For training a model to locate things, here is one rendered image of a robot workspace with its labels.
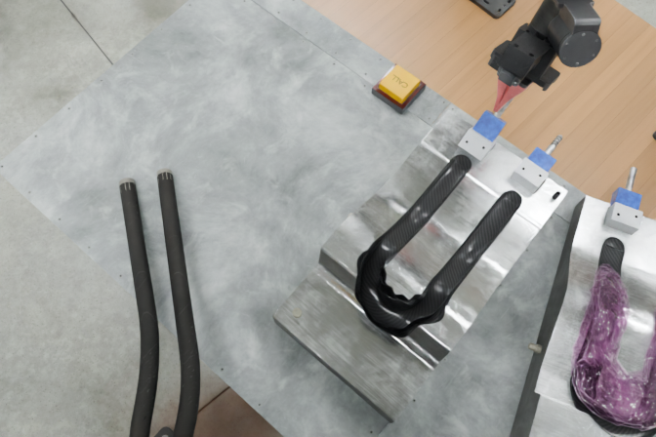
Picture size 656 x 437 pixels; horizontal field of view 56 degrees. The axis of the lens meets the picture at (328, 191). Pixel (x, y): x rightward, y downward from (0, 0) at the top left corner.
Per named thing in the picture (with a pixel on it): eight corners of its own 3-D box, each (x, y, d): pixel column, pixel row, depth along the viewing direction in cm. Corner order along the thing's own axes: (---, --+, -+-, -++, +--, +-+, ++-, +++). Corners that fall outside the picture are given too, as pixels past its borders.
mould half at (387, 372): (440, 132, 124) (454, 96, 112) (552, 209, 118) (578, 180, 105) (274, 322, 109) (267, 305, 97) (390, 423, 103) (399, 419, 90)
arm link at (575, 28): (608, 66, 86) (636, -16, 78) (547, 67, 86) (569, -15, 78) (580, 24, 94) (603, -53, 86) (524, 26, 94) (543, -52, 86)
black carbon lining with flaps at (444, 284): (454, 154, 115) (465, 130, 106) (527, 206, 111) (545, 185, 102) (334, 296, 104) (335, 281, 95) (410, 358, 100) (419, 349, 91)
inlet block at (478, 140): (505, 81, 111) (501, 82, 106) (528, 97, 110) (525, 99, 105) (463, 141, 115) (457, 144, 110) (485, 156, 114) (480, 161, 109)
